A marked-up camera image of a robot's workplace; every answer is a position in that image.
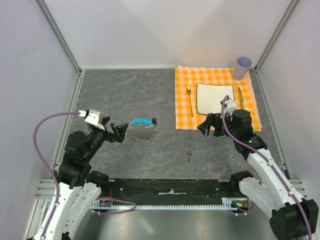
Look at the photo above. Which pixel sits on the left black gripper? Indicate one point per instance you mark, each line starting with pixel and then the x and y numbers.
pixel 112 137

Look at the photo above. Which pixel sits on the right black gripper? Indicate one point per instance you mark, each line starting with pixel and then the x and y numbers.
pixel 205 127

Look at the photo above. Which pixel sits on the small silver key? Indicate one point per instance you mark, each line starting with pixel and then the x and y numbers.
pixel 189 154

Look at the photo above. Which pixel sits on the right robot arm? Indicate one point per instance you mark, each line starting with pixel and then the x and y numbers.
pixel 291 215

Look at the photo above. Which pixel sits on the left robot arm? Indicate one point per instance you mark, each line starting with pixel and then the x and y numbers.
pixel 77 186

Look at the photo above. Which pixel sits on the white square plate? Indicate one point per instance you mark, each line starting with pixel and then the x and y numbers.
pixel 209 97

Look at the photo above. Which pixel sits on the black key fob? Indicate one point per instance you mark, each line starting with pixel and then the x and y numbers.
pixel 154 120

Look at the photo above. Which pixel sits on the gold knife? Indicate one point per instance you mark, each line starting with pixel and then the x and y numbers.
pixel 241 99

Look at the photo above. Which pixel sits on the orange checkered cloth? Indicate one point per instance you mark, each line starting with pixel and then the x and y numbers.
pixel 185 76

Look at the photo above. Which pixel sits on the lilac cup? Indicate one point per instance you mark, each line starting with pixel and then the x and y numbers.
pixel 241 67

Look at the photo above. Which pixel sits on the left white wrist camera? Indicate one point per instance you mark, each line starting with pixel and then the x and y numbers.
pixel 92 116

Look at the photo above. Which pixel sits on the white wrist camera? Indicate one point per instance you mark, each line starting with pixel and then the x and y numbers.
pixel 228 106
pixel 92 116

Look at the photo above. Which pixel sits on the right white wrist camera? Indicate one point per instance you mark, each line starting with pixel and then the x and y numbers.
pixel 228 106

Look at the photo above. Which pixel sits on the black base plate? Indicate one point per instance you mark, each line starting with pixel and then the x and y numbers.
pixel 170 192

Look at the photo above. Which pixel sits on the grey cable duct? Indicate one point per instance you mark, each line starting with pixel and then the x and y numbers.
pixel 227 204

